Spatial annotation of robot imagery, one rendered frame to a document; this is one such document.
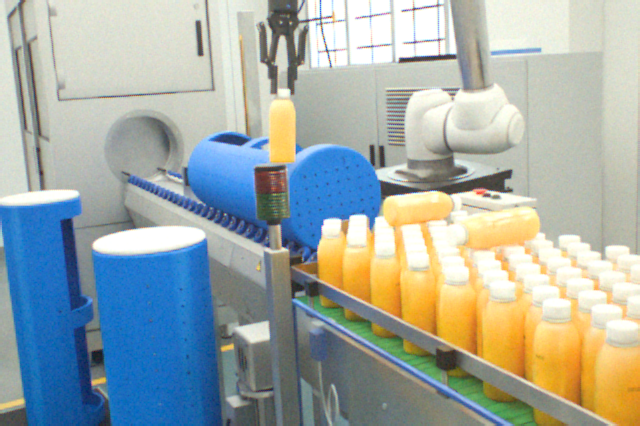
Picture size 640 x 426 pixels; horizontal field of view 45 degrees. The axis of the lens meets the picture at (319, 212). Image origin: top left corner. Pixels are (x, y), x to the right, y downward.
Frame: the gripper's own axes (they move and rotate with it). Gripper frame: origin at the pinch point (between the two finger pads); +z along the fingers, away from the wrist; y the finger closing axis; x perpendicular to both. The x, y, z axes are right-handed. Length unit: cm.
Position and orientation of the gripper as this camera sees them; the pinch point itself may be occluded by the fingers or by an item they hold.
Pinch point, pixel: (282, 81)
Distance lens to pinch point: 193.0
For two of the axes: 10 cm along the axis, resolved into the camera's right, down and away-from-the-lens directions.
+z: -0.1, 10.0, 0.9
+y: -9.1, 0.3, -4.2
